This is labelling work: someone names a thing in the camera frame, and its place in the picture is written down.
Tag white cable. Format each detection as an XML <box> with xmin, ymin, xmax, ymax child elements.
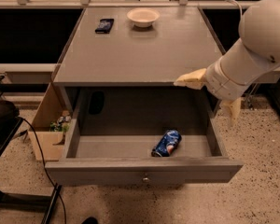
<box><xmin>224</xmin><ymin>0</ymin><xmax>244</xmax><ymax>17</ymax></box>

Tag items in cardboard box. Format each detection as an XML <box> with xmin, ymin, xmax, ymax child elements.
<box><xmin>49</xmin><ymin>111</ymin><xmax>71</xmax><ymax>133</ymax></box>

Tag black shoe tip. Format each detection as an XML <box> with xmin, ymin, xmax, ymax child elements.
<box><xmin>81</xmin><ymin>217</ymin><xmax>98</xmax><ymax>224</ymax></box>

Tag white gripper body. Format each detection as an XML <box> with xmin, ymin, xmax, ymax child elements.
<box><xmin>205</xmin><ymin>57</ymin><xmax>250</xmax><ymax>101</ymax></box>

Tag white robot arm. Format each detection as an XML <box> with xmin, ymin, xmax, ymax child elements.
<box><xmin>175</xmin><ymin>0</ymin><xmax>280</xmax><ymax>124</ymax></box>

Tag grey cabinet counter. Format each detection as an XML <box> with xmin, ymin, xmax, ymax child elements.
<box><xmin>54</xmin><ymin>7</ymin><xmax>221</xmax><ymax>109</ymax></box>

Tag blue pepsi can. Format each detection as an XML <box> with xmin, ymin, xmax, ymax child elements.
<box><xmin>151</xmin><ymin>130</ymin><xmax>182</xmax><ymax>157</ymax></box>

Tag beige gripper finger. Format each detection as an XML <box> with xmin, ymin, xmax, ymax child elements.
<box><xmin>174</xmin><ymin>68</ymin><xmax>206</xmax><ymax>90</ymax></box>
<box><xmin>221</xmin><ymin>98</ymin><xmax>241</xmax><ymax>126</ymax></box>

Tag dark blue snack packet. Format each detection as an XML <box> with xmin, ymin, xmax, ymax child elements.
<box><xmin>95</xmin><ymin>19</ymin><xmax>114</xmax><ymax>34</ymax></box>

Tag cardboard box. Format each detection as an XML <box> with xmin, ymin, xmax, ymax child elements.
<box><xmin>28</xmin><ymin>84</ymin><xmax>70</xmax><ymax>161</ymax></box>

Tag black bag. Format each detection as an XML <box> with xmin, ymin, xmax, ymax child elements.
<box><xmin>0</xmin><ymin>100</ymin><xmax>20</xmax><ymax>127</ymax></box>

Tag black cable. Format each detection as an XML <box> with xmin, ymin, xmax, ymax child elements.
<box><xmin>18</xmin><ymin>116</ymin><xmax>68</xmax><ymax>224</ymax></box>

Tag grey open top drawer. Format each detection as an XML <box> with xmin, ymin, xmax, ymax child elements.
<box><xmin>46</xmin><ymin>87</ymin><xmax>243</xmax><ymax>186</ymax></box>

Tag grey horizontal rail beam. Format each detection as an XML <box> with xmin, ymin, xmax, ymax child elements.
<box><xmin>0</xmin><ymin>63</ymin><xmax>280</xmax><ymax>85</ymax></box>

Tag black table at left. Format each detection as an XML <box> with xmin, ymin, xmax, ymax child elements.
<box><xmin>0</xmin><ymin>118</ymin><xmax>63</xmax><ymax>224</ymax></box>

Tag white bowl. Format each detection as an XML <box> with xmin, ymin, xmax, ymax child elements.
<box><xmin>127</xmin><ymin>7</ymin><xmax>160</xmax><ymax>28</ymax></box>

